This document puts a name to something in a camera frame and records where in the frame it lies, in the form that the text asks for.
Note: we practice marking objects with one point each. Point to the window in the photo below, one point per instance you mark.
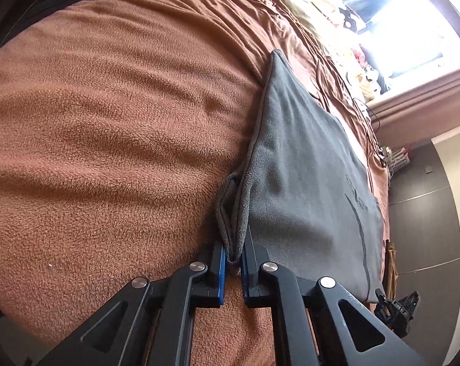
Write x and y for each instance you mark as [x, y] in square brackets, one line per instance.
[424, 26]

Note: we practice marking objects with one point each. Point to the pile of plush toys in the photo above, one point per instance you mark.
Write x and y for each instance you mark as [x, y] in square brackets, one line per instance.
[363, 80]

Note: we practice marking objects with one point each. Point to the grey t-shirt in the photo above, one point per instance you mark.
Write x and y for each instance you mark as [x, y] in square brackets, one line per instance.
[302, 183]

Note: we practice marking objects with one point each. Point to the brown fleece blanket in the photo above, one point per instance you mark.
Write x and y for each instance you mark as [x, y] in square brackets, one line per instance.
[100, 122]

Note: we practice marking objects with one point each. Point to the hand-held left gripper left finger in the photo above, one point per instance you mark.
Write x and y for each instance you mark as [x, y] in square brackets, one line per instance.
[221, 278]

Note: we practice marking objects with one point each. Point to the dark hanging clothes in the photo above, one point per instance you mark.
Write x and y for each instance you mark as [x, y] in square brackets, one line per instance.
[371, 7]

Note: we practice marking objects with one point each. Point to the dark grey wardrobe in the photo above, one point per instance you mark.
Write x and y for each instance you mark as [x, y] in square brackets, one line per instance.
[424, 236]

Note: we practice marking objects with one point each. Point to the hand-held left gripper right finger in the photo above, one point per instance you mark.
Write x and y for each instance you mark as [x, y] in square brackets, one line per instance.
[245, 278]

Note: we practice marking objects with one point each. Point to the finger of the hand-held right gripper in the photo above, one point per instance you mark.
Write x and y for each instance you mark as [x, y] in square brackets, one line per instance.
[385, 308]

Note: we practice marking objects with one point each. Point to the red white striped bag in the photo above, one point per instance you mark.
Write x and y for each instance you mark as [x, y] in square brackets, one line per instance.
[399, 158]

